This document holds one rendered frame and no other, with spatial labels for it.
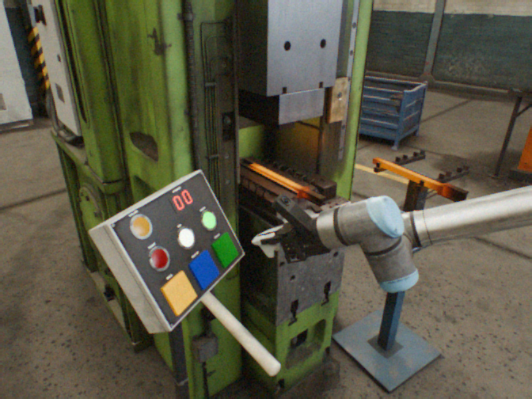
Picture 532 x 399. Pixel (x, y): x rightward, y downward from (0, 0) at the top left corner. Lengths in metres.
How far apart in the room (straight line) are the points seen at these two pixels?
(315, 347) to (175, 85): 1.36
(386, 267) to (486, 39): 8.19
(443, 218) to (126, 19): 1.18
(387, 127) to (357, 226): 4.31
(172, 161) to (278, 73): 0.42
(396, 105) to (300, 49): 3.83
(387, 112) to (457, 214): 4.14
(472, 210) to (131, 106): 1.18
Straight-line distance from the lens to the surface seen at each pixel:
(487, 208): 0.99
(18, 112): 6.40
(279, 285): 1.50
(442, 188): 1.52
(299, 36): 1.27
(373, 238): 0.85
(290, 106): 1.28
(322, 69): 1.36
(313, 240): 0.93
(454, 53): 9.11
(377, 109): 5.13
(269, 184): 1.51
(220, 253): 1.07
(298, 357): 1.95
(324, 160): 1.69
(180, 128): 1.24
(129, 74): 1.55
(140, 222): 0.93
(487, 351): 2.48
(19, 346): 2.53
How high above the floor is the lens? 1.62
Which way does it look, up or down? 27 degrees down
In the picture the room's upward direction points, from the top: 1 degrees clockwise
